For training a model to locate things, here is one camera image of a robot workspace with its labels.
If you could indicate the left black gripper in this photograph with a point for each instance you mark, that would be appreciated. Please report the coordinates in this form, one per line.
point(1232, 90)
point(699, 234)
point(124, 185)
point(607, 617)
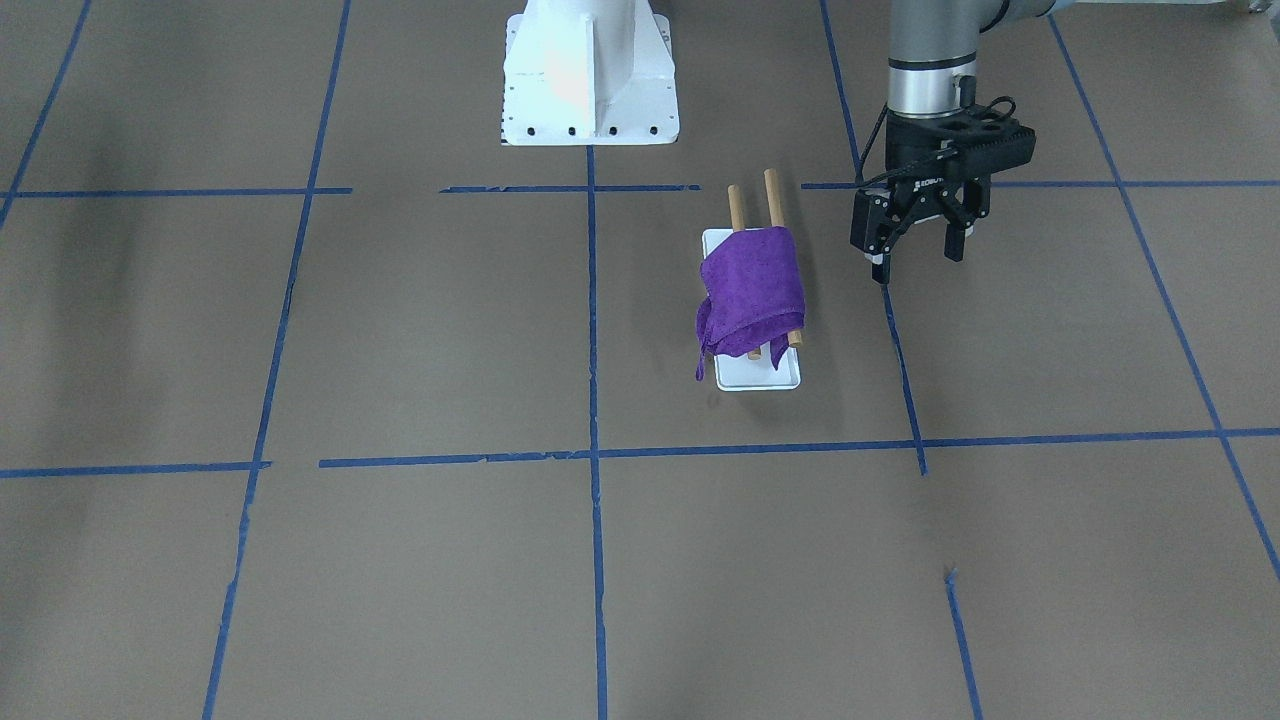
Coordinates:
point(908, 153)

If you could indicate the purple towel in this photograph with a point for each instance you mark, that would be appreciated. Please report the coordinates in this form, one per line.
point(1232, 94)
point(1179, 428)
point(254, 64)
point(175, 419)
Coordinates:
point(750, 295)

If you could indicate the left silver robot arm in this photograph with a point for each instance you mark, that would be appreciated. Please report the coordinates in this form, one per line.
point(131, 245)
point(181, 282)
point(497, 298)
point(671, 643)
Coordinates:
point(933, 56)

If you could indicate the white rack with wooden bars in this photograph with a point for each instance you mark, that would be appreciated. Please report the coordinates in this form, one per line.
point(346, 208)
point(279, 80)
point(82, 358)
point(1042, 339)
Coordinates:
point(757, 300)

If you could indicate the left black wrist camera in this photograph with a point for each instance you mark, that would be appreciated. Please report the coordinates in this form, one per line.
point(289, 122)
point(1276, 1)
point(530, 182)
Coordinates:
point(978, 143)

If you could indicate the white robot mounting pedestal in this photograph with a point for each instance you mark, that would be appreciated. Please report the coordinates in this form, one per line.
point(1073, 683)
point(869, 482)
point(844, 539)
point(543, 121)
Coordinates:
point(589, 73)

